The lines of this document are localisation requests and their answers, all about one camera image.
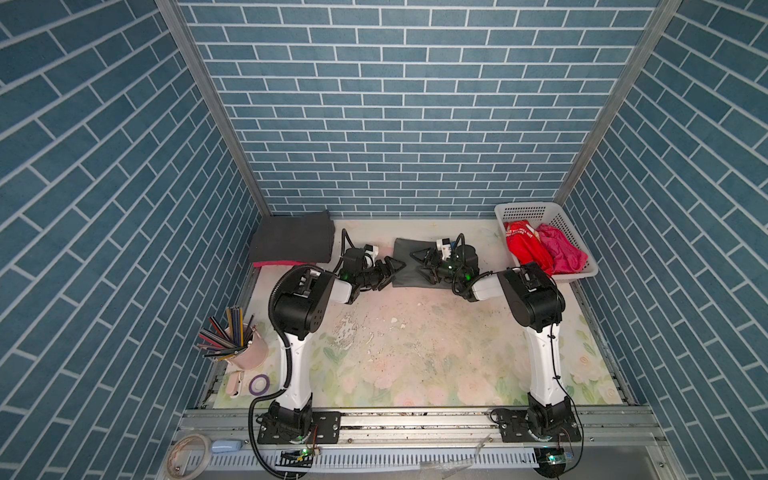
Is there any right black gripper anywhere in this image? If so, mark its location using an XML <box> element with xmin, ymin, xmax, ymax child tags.
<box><xmin>412</xmin><ymin>249</ymin><xmax>466</xmax><ymax>286</ymax></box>

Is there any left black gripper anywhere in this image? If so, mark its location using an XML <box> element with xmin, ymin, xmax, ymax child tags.
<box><xmin>353</xmin><ymin>256</ymin><xmax>403</xmax><ymax>290</ymax></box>

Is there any white plastic laundry basket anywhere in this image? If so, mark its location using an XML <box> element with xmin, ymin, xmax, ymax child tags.
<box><xmin>494</xmin><ymin>202</ymin><xmax>599</xmax><ymax>282</ymax></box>

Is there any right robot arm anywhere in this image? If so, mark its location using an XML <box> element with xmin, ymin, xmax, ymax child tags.
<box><xmin>410</xmin><ymin>234</ymin><xmax>573</xmax><ymax>439</ymax></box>

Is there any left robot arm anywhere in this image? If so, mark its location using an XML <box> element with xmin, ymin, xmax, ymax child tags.
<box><xmin>266</xmin><ymin>245</ymin><xmax>406</xmax><ymax>437</ymax></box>

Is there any folded dark grey t shirt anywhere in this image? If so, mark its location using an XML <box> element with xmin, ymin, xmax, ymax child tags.
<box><xmin>248</xmin><ymin>211</ymin><xmax>335</xmax><ymax>263</ymax></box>

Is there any red printed t shirt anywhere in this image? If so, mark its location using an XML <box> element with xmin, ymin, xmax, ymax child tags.
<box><xmin>504</xmin><ymin>220</ymin><xmax>554</xmax><ymax>275</ymax></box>

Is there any folded pink t shirt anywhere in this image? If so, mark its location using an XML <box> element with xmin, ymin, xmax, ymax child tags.
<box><xmin>252</xmin><ymin>260</ymin><xmax>316</xmax><ymax>268</ymax></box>

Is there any cup of coloured pencils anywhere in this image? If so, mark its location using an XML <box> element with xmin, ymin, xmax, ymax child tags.
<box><xmin>197</xmin><ymin>307</ymin><xmax>269</xmax><ymax>371</ymax></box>

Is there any purple tape roll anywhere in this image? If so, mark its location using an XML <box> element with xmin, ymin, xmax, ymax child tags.
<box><xmin>248</xmin><ymin>373</ymin><xmax>271</xmax><ymax>398</ymax></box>

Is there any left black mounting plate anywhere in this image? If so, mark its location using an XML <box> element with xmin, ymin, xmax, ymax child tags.
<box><xmin>257</xmin><ymin>411</ymin><xmax>342</xmax><ymax>445</ymax></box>

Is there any black mounting plate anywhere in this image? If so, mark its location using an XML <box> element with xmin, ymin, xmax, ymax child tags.
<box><xmin>257</xmin><ymin>411</ymin><xmax>342</xmax><ymax>445</ymax></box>
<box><xmin>488</xmin><ymin>408</ymin><xmax>582</xmax><ymax>443</ymax></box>

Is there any white pink small object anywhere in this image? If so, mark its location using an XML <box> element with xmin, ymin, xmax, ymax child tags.
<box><xmin>225</xmin><ymin>371</ymin><xmax>244</xmax><ymax>399</ymax></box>

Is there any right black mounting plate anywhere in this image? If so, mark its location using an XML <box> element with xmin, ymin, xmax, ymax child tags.
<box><xmin>488</xmin><ymin>408</ymin><xmax>582</xmax><ymax>443</ymax></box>

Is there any left green circuit board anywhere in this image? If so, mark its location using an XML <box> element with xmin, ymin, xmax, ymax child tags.
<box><xmin>275</xmin><ymin>447</ymin><xmax>315</xmax><ymax>470</ymax></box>

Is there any green circuit board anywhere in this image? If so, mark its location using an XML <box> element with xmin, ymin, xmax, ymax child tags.
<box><xmin>275</xmin><ymin>447</ymin><xmax>315</xmax><ymax>470</ymax></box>
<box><xmin>534</xmin><ymin>447</ymin><xmax>568</xmax><ymax>479</ymax></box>

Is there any white ventilation grille strip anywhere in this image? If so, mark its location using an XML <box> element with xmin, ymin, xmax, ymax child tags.
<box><xmin>204</xmin><ymin>447</ymin><xmax>536</xmax><ymax>474</ymax></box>

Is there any right green circuit board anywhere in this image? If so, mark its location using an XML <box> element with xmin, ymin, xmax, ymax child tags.
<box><xmin>534</xmin><ymin>447</ymin><xmax>568</xmax><ymax>479</ymax></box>

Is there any roll of clear tape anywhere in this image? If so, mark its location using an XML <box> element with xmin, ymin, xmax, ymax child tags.
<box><xmin>164</xmin><ymin>433</ymin><xmax>213</xmax><ymax>480</ymax></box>

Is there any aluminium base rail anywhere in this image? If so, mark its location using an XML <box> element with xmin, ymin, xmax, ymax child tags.
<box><xmin>170</xmin><ymin>404</ymin><xmax>670</xmax><ymax>450</ymax></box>

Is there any black corrugated cable conduit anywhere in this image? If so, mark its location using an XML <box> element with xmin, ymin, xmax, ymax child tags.
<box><xmin>247</xmin><ymin>227</ymin><xmax>355</xmax><ymax>480</ymax></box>

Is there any left corner aluminium post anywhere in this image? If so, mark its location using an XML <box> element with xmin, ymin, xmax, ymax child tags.
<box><xmin>156</xmin><ymin>0</ymin><xmax>272</xmax><ymax>217</ymax></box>

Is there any corner aluminium post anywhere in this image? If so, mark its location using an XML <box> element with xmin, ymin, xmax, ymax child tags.
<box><xmin>554</xmin><ymin>0</ymin><xmax>682</xmax><ymax>206</ymax></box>
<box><xmin>156</xmin><ymin>0</ymin><xmax>272</xmax><ymax>217</ymax></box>

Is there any right corner aluminium post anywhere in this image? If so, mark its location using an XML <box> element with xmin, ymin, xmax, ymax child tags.
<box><xmin>554</xmin><ymin>0</ymin><xmax>682</xmax><ymax>206</ymax></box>

